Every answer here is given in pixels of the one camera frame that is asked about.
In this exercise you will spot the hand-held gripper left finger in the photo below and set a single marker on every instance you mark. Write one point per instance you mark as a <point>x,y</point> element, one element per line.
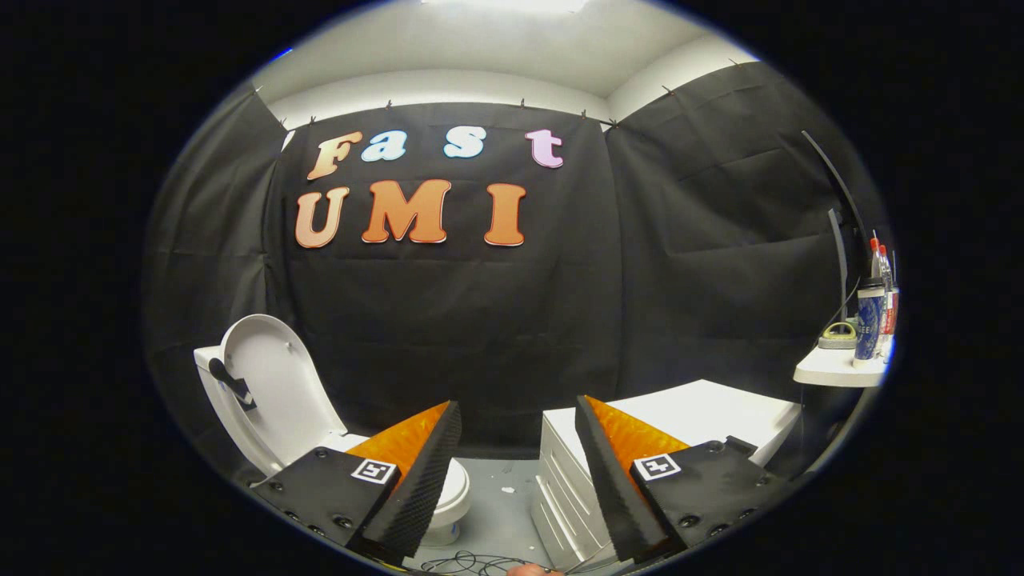
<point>424,480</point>

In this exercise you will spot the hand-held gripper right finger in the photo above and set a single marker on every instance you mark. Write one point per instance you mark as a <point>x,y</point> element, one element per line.
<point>608,480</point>

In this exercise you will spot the white toilet lid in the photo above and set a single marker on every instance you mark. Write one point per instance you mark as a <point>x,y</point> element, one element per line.
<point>276,384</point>

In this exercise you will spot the white drawer cabinet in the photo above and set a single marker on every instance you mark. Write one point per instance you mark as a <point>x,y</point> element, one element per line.
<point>704,408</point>

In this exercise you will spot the black backdrop cloth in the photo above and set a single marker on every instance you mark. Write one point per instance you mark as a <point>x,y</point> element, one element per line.
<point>496,320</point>

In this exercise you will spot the blue spray can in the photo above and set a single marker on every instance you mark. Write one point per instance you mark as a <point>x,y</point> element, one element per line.
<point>868,320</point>

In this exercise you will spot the clear bottle red cap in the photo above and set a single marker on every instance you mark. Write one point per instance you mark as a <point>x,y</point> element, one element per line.
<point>875,260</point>
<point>890,312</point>

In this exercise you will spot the black curved rod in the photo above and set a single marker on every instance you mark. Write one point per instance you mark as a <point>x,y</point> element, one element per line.
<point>836,172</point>

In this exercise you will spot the ceiling light panel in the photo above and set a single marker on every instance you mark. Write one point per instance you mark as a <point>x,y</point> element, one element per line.
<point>512,4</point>

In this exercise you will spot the white wall shelf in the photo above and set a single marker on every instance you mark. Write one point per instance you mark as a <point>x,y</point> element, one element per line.
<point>836,370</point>

